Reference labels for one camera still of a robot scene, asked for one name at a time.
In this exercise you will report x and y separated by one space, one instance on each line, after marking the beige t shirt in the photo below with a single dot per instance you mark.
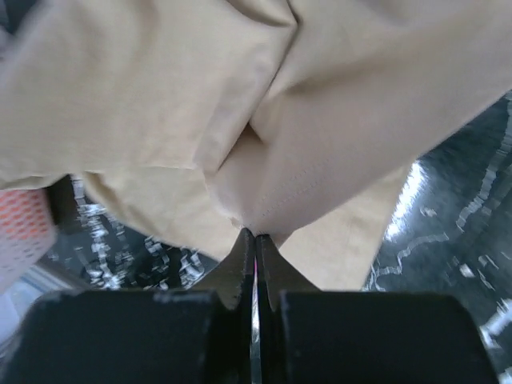
189 120

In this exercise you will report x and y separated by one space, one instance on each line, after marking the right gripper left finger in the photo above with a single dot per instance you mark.
200 335

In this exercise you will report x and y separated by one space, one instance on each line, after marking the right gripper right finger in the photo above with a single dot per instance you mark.
312 336

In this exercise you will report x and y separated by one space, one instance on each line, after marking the white plastic laundry basket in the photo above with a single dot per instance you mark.
27 232

